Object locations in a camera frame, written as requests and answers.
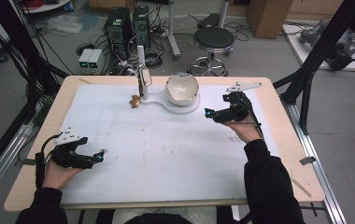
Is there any round white table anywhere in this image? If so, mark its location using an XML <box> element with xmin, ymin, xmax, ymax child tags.
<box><xmin>19</xmin><ymin>0</ymin><xmax>73</xmax><ymax>14</ymax></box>

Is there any grey tape strip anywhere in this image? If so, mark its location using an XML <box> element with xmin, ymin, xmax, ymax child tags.
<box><xmin>17</xmin><ymin>158</ymin><xmax>37</xmax><ymax>167</ymax></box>

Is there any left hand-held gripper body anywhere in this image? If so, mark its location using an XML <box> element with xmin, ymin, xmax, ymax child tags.
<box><xmin>50</xmin><ymin>126</ymin><xmax>96</xmax><ymax>171</ymax></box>

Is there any cardboard box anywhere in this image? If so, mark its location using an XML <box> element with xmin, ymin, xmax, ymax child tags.
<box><xmin>246</xmin><ymin>0</ymin><xmax>294</xmax><ymax>40</ymax></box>

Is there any large black computer tower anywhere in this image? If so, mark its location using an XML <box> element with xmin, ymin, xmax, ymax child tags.
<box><xmin>103</xmin><ymin>7</ymin><xmax>135</xmax><ymax>76</ymax></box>

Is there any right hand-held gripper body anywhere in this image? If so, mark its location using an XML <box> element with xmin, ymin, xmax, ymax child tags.
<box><xmin>212</xmin><ymin>80</ymin><xmax>263</xmax><ymax>124</ymax></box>

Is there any grey machine on board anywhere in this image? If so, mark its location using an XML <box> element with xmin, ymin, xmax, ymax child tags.
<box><xmin>298</xmin><ymin>21</ymin><xmax>355</xmax><ymax>72</ymax></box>

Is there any green cord keychain brown tag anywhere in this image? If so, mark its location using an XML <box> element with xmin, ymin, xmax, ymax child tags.
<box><xmin>129</xmin><ymin>68</ymin><xmax>145</xmax><ymax>110</ymax></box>

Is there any white table mat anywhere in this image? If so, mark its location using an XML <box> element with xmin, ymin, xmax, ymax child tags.
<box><xmin>59</xmin><ymin>83</ymin><xmax>280</xmax><ymax>205</ymax></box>

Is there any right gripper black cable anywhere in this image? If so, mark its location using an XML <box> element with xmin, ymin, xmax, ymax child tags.
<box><xmin>243</xmin><ymin>101</ymin><xmax>266</xmax><ymax>140</ymax></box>

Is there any wooden table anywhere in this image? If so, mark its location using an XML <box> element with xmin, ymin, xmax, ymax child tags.
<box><xmin>3</xmin><ymin>75</ymin><xmax>326</xmax><ymax>213</ymax></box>

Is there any coiled black cable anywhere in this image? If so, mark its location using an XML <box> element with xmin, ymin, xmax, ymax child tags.
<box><xmin>142</xmin><ymin>49</ymin><xmax>164</xmax><ymax>70</ymax></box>

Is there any white floor board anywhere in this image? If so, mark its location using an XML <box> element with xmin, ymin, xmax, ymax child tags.
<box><xmin>281</xmin><ymin>23</ymin><xmax>355</xmax><ymax>73</ymax></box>

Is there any slim black computer tower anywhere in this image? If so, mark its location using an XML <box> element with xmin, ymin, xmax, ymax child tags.
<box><xmin>131</xmin><ymin>5</ymin><xmax>152</xmax><ymax>50</ymax></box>

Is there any person's lap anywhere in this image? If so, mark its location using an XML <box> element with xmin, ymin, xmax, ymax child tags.
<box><xmin>96</xmin><ymin>205</ymin><xmax>245</xmax><ymax>224</ymax></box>

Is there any grey tape piece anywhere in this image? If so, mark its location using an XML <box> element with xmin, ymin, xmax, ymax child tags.
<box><xmin>299</xmin><ymin>156</ymin><xmax>318</xmax><ymax>166</ymax></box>

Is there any person's left hand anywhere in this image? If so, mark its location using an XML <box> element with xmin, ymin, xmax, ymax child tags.
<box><xmin>42</xmin><ymin>158</ymin><xmax>84</xmax><ymax>191</ymax></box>

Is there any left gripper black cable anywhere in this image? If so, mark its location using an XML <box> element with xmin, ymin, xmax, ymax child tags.
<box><xmin>34</xmin><ymin>133</ymin><xmax>62</xmax><ymax>189</ymax></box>

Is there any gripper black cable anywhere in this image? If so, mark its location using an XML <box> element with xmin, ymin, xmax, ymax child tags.
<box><xmin>243</xmin><ymin>101</ymin><xmax>266</xmax><ymax>140</ymax></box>
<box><xmin>34</xmin><ymin>133</ymin><xmax>62</xmax><ymax>189</ymax></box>

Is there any white power supply unit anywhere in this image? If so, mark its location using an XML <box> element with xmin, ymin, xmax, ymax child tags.
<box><xmin>87</xmin><ymin>49</ymin><xmax>105</xmax><ymax>76</ymax></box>
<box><xmin>78</xmin><ymin>48</ymin><xmax>94</xmax><ymax>75</ymax></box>

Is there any black metal frame with cables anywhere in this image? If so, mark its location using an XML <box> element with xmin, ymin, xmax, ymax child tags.
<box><xmin>0</xmin><ymin>0</ymin><xmax>71</xmax><ymax>186</ymax></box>

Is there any thin wooden stick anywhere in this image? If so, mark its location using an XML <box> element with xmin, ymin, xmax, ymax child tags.
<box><xmin>291</xmin><ymin>178</ymin><xmax>313</xmax><ymax>199</ymax></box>

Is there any clear plastic bag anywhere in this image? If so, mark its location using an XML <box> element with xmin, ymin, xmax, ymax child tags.
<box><xmin>45</xmin><ymin>14</ymin><xmax>84</xmax><ymax>35</ymax></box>

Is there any person's right hand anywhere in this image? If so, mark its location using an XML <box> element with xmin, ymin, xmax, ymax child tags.
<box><xmin>222</xmin><ymin>113</ymin><xmax>264</xmax><ymax>145</ymax></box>

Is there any white desk leg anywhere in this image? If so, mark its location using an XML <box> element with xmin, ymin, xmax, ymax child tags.
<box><xmin>165</xmin><ymin>0</ymin><xmax>182</xmax><ymax>61</ymax></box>

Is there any white stand with pole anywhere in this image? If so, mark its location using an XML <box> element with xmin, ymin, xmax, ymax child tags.
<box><xmin>135</xmin><ymin>44</ymin><xmax>202</xmax><ymax>116</ymax></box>

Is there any black foot pedal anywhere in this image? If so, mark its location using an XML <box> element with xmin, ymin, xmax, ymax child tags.
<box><xmin>196</xmin><ymin>12</ymin><xmax>221</xmax><ymax>30</ymax></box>

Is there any white ceramic bowl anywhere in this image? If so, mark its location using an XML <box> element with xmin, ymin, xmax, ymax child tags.
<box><xmin>164</xmin><ymin>71</ymin><xmax>201</xmax><ymax>107</ymax></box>

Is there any black round stool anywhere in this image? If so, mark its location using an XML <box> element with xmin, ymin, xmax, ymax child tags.
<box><xmin>190</xmin><ymin>25</ymin><xmax>236</xmax><ymax>77</ymax></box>

